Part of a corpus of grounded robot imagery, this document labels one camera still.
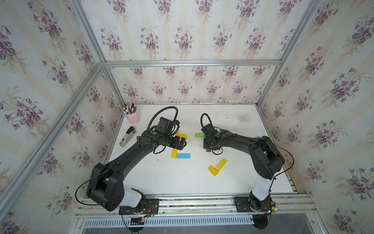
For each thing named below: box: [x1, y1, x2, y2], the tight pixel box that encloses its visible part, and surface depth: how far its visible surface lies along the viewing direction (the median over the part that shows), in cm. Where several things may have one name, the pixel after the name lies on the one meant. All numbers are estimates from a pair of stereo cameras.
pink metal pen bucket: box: [125, 111, 141, 125], surface depth 104 cm
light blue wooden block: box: [176, 153, 191, 159], surface depth 92 cm
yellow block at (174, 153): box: [171, 148, 178, 159], surface depth 93 cm
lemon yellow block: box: [214, 157, 227, 173], surface depth 90 cm
